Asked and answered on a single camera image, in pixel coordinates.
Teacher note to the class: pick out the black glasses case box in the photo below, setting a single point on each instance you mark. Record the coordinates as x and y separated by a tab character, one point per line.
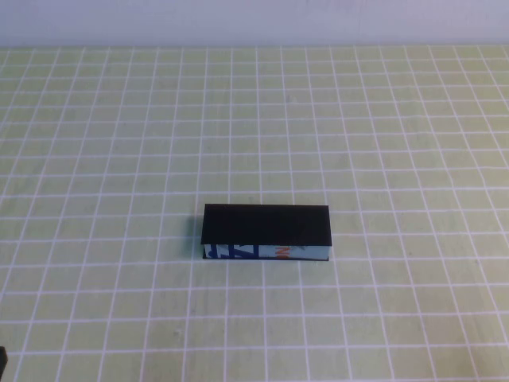
266	223

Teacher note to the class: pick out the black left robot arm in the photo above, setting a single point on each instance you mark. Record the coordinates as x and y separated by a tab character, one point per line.
3	356

